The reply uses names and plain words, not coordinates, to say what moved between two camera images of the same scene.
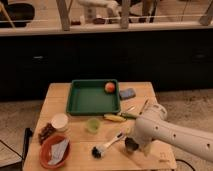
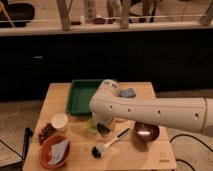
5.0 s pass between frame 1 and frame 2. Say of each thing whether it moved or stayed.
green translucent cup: stayed
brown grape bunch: stayed
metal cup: moved
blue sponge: stayed
